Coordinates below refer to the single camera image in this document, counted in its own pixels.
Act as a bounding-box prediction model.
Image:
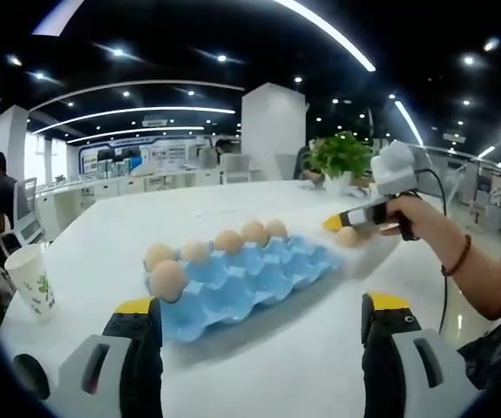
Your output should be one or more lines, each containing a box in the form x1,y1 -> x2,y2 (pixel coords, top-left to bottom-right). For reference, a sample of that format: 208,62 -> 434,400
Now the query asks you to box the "green potted plant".
308,130 -> 376,195

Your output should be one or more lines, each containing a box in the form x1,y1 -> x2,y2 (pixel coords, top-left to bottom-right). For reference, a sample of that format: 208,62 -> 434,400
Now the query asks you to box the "glass railing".
423,145 -> 501,210

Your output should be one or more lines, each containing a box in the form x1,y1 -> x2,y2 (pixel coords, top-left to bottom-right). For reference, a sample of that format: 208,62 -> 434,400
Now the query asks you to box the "white paper cup green print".
3,243 -> 58,323

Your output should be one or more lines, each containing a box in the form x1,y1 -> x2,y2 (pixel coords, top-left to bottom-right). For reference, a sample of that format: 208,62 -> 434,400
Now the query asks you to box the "blue egg tray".
145,234 -> 345,345

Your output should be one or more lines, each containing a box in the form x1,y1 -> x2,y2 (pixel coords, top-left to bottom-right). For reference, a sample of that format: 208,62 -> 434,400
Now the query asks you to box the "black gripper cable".
417,167 -> 450,336

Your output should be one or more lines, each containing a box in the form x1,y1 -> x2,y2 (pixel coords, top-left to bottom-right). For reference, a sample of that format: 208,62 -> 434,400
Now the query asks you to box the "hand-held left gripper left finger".
56,295 -> 164,418

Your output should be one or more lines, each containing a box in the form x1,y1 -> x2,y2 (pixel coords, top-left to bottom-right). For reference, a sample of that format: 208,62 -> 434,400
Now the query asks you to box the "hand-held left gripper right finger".
360,292 -> 473,418

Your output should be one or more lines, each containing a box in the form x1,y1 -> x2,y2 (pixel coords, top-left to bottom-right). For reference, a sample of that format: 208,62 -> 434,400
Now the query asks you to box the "white background counter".
36,167 -> 225,210

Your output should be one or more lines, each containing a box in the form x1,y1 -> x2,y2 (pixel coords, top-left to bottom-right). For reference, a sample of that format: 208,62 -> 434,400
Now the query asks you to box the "person's right hand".
378,196 -> 464,269

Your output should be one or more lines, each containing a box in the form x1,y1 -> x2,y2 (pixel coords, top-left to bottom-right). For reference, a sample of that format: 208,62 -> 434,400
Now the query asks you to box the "white table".
0,180 -> 501,418

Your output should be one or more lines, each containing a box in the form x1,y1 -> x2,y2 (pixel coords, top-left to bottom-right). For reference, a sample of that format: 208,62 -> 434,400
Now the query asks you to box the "brown beaded bracelet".
440,234 -> 472,278

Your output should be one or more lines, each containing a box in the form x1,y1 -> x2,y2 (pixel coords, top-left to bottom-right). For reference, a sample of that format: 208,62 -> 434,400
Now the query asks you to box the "white office chair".
221,154 -> 251,184
12,176 -> 44,245

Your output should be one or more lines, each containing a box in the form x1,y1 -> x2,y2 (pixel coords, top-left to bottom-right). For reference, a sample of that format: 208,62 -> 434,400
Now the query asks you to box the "single brown egg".
335,226 -> 361,249

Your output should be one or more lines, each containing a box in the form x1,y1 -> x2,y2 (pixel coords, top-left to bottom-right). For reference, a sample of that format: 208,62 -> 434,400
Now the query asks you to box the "group of brown eggs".
144,219 -> 289,302

